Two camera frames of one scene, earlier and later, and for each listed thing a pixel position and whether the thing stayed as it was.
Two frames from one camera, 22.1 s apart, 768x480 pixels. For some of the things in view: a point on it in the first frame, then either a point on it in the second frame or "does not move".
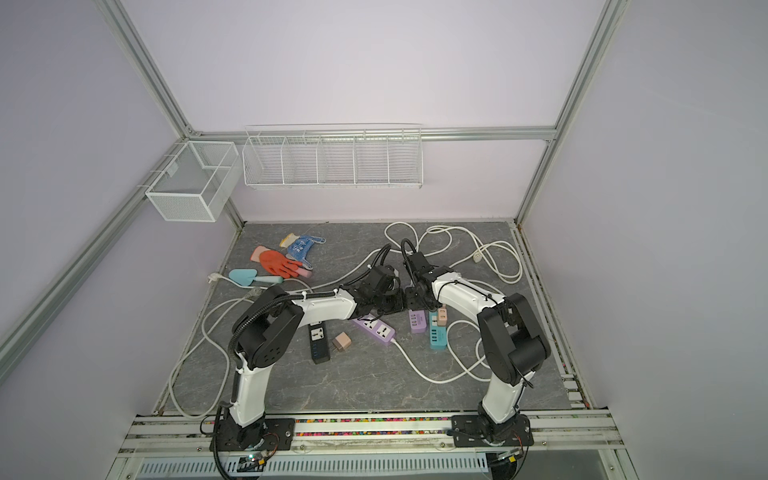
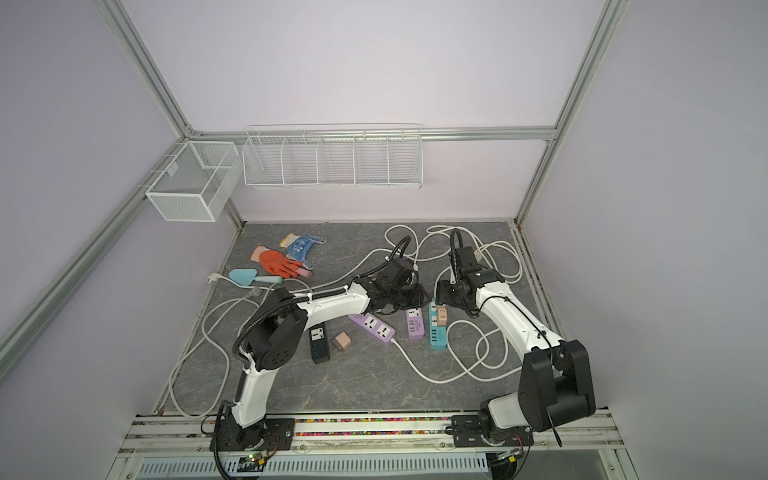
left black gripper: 399,302 does not move
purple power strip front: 375,327 does not move
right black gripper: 411,303 -> 443,296
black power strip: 319,343 does not move
